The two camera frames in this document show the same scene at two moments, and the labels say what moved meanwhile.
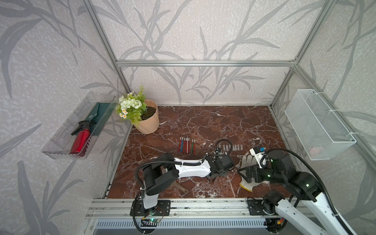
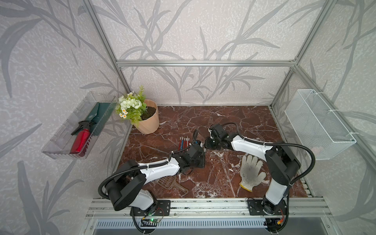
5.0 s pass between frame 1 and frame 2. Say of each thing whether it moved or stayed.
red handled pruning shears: stayed
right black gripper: moved
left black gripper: moved
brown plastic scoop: stayed
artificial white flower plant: stayed
